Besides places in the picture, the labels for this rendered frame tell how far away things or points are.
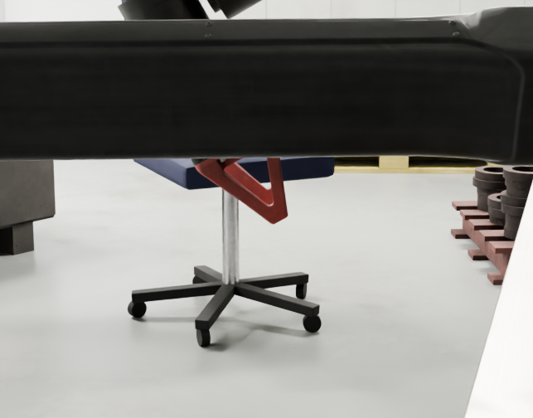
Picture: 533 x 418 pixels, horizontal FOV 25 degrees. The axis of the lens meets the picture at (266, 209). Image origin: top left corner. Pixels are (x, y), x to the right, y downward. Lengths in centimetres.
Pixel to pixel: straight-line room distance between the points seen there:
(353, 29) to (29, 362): 323
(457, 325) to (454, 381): 52
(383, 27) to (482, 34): 4
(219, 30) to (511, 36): 13
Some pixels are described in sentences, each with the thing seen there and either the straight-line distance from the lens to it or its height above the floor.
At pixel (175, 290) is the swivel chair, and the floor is 10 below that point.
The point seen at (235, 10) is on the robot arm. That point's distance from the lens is 93.
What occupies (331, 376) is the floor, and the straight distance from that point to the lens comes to 354.
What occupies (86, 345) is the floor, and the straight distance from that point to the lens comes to 383.
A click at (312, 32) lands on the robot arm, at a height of 122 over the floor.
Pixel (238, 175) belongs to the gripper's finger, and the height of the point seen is 106.
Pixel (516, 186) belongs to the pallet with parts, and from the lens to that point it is 452.
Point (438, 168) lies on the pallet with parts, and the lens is 650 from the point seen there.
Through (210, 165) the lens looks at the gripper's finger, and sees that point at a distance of 90.
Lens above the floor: 126
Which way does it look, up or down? 13 degrees down
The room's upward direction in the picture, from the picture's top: straight up
